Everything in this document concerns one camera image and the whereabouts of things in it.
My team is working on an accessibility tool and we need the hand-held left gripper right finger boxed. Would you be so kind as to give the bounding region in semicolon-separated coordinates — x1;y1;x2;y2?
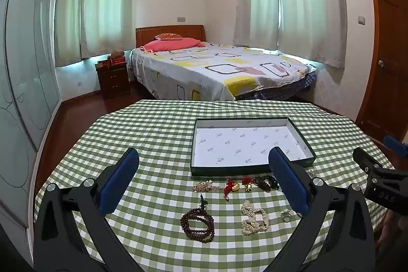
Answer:
263;146;380;272

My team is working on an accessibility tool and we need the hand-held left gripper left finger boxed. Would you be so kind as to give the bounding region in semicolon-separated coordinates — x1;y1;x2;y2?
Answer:
33;147;144;272

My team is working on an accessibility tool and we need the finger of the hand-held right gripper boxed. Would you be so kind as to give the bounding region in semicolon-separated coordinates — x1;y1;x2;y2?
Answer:
383;135;408;161
353;147;384;177

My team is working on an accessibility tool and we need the shallow green cardboard box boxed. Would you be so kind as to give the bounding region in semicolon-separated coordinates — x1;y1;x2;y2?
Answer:
190;117;317;177

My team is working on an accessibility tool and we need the gold pearl flower brooch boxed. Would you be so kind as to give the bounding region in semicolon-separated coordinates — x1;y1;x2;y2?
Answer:
193;180;214;193

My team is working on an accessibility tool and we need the small red bell charm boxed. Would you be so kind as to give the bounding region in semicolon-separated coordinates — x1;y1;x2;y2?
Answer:
241;177;256;193

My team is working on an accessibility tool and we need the red tassel gold bell charm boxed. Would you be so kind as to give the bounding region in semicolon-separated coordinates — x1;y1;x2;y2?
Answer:
223;178;240;202

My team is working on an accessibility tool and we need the green checked tablecloth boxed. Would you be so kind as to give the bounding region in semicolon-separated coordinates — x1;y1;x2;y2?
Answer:
33;99;408;272

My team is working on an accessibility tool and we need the brown wooden door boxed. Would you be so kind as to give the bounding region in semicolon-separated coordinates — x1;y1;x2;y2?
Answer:
355;0;408;146

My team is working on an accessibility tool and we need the blue plaid bed sheet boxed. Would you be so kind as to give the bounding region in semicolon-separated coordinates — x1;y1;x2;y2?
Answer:
235;72;318;101

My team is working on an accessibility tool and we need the dark wooden nightstand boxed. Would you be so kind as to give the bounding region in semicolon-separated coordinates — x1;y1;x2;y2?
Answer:
96;61;130;100

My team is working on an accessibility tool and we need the glass door wardrobe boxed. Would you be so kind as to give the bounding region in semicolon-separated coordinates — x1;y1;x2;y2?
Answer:
0;0;63;229

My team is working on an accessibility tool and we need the bed with patterned sheet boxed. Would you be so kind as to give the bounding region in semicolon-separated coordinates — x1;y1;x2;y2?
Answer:
131;40;311;101

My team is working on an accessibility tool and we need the pink pillow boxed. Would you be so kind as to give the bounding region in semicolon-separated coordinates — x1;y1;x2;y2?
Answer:
140;37;202;53

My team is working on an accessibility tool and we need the wooden bed headboard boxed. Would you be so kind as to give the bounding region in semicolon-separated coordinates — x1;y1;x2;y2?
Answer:
135;25;206;48

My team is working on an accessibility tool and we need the red cushion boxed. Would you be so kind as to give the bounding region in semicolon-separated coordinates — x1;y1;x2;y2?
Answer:
155;33;183;41

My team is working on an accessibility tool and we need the black cord bead bracelet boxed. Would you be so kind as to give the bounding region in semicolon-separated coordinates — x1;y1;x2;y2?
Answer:
254;174;281;193

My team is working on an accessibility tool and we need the white pearl necklace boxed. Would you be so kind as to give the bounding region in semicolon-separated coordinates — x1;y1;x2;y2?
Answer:
240;200;270;235

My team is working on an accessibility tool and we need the dark red bead necklace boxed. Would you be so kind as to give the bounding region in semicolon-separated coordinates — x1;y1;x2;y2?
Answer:
181;193;216;242

